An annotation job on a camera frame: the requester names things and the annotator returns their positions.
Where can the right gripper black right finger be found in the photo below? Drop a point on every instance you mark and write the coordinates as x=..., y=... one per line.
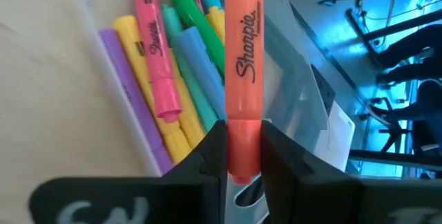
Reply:
x=310, y=200

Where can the person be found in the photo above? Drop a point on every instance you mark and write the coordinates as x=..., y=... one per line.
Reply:
x=407, y=49

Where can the orange Sharpie highlighter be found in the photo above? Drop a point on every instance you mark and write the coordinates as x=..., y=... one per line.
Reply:
x=244, y=61

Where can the teal highlighter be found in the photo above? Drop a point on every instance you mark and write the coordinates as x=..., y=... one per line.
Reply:
x=203, y=113

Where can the purple highlighter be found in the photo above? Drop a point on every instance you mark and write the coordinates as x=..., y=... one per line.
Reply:
x=138, y=113

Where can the white paper label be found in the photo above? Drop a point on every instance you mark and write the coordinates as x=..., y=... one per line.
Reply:
x=340, y=137

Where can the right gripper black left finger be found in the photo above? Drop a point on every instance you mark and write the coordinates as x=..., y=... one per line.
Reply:
x=193, y=196

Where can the black chair base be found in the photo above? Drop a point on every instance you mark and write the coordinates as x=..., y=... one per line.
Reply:
x=397, y=156

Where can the green highlighter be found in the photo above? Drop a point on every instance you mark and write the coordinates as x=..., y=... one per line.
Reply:
x=193, y=13

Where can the clear plastic container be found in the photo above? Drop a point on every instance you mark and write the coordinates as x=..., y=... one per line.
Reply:
x=293, y=89

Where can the black stand legs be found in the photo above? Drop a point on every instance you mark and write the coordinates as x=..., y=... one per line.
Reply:
x=355, y=23

